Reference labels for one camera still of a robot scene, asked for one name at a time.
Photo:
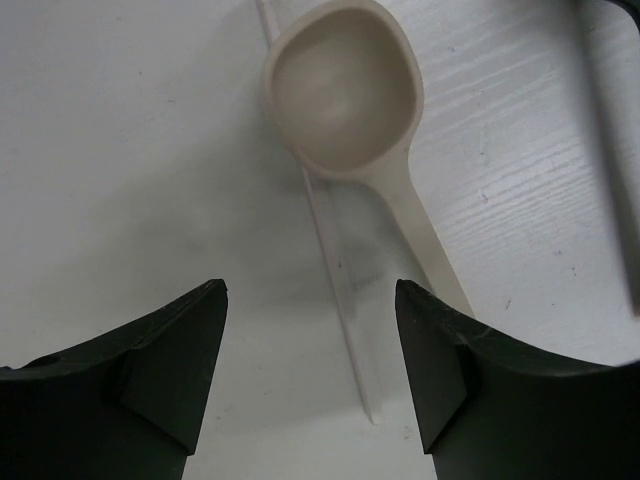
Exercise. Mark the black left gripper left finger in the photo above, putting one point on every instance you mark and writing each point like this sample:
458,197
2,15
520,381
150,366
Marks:
127,404

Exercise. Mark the black spoon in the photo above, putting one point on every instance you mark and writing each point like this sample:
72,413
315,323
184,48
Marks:
624,218

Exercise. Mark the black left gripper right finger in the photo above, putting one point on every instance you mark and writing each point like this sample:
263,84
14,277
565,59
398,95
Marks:
489,406

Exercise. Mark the beige wooden spoon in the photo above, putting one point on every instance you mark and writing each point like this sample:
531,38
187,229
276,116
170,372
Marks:
343,87

